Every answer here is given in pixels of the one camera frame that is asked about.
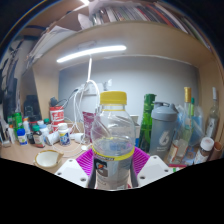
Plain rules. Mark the white plastic bottle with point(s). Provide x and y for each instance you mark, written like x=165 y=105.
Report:
x=52 y=137

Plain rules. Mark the white pill bottle blue label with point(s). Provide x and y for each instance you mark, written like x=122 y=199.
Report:
x=64 y=134

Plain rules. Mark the black box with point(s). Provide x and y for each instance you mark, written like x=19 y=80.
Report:
x=32 y=106

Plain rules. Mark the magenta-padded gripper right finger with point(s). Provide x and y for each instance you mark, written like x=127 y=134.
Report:
x=140 y=163

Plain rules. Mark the dark bottle green cap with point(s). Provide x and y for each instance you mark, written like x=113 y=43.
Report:
x=37 y=137

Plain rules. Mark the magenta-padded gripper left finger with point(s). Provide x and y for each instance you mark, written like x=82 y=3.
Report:
x=83 y=165

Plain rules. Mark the gold-capped clear bottle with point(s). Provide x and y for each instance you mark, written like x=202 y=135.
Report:
x=187 y=113

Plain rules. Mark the yellow-capped clear drink bottle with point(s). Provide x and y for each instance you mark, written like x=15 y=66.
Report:
x=111 y=133

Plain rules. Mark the green packet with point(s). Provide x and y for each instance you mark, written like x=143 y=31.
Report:
x=16 y=120

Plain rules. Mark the grey shaker bottle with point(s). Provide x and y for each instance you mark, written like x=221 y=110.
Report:
x=162 y=130

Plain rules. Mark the hanging dark clothes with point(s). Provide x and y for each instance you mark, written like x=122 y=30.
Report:
x=8 y=90

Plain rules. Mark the white LED light bar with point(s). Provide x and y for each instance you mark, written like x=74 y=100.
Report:
x=91 y=53

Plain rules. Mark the cream ceramic mug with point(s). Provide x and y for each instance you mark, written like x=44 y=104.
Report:
x=48 y=158

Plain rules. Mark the green glass bottle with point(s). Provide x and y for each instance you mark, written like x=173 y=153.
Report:
x=146 y=116

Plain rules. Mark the blue-capped white bottle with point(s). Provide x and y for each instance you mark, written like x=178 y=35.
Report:
x=22 y=137

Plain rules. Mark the white charger block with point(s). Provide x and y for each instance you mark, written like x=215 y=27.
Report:
x=77 y=137

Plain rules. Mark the brown jar white lid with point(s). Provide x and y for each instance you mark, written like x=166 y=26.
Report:
x=204 y=150

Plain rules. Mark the white wall power outlet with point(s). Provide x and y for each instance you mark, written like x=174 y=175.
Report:
x=90 y=88

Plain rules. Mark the green-capped clear bottle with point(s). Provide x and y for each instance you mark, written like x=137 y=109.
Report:
x=192 y=101

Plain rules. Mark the red and white canister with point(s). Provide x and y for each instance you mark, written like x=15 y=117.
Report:
x=56 y=116

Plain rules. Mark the clear glass bottle white cap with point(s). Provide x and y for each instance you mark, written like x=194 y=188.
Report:
x=212 y=119

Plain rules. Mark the magenta pouch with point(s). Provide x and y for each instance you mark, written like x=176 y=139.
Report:
x=88 y=125

